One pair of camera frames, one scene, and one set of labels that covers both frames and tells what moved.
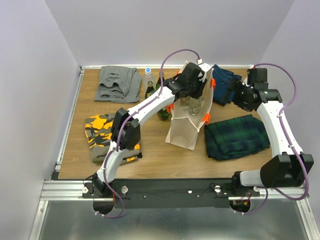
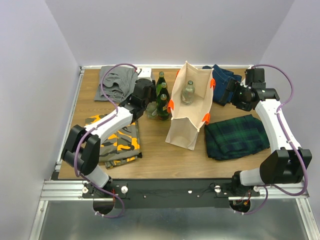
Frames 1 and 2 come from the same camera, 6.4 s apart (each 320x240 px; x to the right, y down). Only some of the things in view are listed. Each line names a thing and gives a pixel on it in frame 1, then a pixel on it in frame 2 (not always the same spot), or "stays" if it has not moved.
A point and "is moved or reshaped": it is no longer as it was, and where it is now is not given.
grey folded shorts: (119, 84) stays
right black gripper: (247, 106) stays
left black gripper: (201, 86) → (154, 94)
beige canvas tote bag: (189, 115) stays
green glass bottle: (158, 83) stays
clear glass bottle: (194, 106) is moved or reshaped
